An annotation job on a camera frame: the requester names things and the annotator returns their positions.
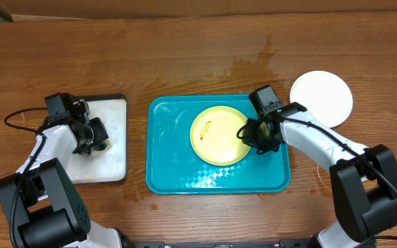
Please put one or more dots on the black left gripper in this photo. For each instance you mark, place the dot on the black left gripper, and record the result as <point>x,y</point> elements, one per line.
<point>102,133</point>

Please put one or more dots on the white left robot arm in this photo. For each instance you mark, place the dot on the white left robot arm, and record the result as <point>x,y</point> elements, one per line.
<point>40,202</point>

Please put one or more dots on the green yellow sponge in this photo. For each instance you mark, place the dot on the green yellow sponge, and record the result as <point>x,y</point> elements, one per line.
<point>101,148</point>

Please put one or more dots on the teal plastic tray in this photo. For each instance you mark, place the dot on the teal plastic tray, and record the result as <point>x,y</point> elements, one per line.
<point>173,167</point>

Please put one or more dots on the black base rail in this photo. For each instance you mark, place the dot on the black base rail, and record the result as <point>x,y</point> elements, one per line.
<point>283,243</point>

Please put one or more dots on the white plate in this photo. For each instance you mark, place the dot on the white plate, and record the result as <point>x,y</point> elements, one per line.
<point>325,95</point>

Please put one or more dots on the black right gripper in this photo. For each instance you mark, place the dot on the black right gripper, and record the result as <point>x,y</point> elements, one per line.
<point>251,140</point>

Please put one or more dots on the yellow plate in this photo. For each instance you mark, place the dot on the yellow plate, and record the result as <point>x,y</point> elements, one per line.
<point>213,135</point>

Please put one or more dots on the black tray with soapy water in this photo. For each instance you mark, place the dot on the black tray with soapy water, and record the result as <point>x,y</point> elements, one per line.
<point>109,165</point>

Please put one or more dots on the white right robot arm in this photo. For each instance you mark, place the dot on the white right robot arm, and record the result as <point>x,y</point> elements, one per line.
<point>363,179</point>

